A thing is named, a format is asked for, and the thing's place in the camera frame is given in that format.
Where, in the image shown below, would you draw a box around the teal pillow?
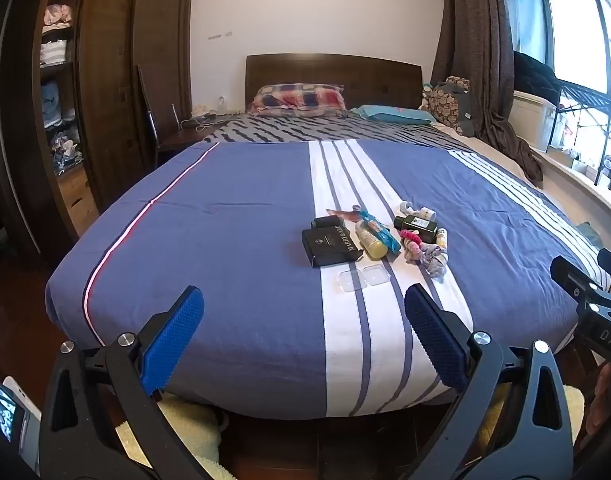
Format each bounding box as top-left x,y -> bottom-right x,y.
349,105 -> 436,126

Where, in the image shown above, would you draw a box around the light blue folded clothes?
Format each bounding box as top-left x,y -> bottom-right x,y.
40,80 -> 76,128

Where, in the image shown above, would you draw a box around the dark wooden headboard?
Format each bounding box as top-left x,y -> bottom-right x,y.
246,53 -> 423,113

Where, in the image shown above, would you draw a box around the blue plastic packet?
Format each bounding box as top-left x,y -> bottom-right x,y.
358,208 -> 402,256

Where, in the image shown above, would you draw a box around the two clear plastic lids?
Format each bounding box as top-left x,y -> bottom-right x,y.
338,270 -> 369,292

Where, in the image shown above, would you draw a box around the dark green bottle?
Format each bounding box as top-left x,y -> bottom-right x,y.
393,214 -> 439,241

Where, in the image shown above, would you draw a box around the white storage box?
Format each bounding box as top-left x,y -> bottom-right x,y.
510,91 -> 559,153

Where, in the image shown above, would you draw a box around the black cardboard box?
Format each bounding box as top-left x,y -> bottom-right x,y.
302,225 -> 363,268

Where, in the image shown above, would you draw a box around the plaid pillow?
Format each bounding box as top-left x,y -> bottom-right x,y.
250,83 -> 347,117

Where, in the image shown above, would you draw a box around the dark wooden chair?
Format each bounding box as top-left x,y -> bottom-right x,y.
137,65 -> 221,168

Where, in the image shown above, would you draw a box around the white cables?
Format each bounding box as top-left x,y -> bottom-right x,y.
180,105 -> 231,133

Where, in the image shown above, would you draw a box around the pink folded clothes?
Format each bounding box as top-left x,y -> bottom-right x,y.
43,4 -> 74,28

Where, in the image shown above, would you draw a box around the brown curtain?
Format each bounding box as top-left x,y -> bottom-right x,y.
430,0 -> 543,188

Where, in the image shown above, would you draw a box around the grey patterned cloth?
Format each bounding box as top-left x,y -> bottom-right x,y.
408,242 -> 449,281

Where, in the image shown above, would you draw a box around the grey roller blind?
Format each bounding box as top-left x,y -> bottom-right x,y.
510,0 -> 546,53

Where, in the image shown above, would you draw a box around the light wooden drawer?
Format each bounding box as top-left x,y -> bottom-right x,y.
60,165 -> 99,236

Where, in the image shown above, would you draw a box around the dark wooden wardrobe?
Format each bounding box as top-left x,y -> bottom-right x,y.
0,0 -> 196,261

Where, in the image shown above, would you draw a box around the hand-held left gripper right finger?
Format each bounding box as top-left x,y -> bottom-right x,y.
400,284 -> 573,480

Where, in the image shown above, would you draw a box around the patterned clothes pile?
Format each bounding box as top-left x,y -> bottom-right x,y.
48,130 -> 84,178

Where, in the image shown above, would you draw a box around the white striped folded clothes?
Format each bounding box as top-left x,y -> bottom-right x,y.
40,41 -> 69,67

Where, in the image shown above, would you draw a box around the zebra patterned sheet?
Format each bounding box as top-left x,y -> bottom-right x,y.
206,112 -> 486,153

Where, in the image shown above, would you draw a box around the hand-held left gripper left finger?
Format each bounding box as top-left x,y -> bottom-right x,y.
38,285 -> 221,480

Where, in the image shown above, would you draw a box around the patterned cushion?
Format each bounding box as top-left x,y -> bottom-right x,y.
421,76 -> 476,137

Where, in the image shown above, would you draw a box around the smartphone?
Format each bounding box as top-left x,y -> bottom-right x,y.
0,367 -> 41,476

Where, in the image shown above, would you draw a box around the black metal rack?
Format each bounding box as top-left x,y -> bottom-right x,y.
550,80 -> 611,193

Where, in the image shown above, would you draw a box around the black jacket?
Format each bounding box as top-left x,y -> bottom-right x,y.
513,51 -> 561,106

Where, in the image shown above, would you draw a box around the blue striped blanket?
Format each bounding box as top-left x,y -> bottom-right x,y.
46,140 -> 611,418

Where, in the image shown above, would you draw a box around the clear plastic case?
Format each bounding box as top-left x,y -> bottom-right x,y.
363,265 -> 392,287

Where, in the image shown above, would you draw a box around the yellow capped bottle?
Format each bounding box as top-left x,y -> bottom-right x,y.
354,222 -> 389,260

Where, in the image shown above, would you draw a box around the person's right hand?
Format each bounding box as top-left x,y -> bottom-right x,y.
585,360 -> 611,441

